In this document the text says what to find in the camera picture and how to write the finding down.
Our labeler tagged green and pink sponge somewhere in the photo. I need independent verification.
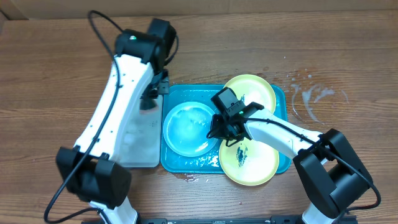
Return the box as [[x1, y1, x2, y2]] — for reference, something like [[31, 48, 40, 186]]
[[139, 98, 159, 114]]

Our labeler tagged yellow plate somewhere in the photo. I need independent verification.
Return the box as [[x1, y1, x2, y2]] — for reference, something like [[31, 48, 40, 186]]
[[218, 139, 279, 186], [224, 74, 276, 113]]

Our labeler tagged light blue plate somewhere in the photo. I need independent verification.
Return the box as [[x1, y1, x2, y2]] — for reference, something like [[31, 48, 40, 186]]
[[162, 101, 218, 157]]

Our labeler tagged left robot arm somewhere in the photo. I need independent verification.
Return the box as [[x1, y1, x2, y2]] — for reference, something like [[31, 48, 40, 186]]
[[44, 19, 178, 223]]

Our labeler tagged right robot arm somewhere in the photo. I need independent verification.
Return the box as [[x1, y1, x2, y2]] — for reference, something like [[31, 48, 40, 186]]
[[207, 87, 375, 223]]

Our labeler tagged teal plastic tray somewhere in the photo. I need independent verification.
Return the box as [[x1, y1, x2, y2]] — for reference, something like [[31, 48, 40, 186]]
[[160, 84, 288, 174]]

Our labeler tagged black soapy water tray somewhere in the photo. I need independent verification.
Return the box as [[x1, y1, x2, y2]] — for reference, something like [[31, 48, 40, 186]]
[[119, 96, 164, 168]]

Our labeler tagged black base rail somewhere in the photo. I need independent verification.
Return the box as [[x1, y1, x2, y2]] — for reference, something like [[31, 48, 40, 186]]
[[81, 214, 358, 224]]

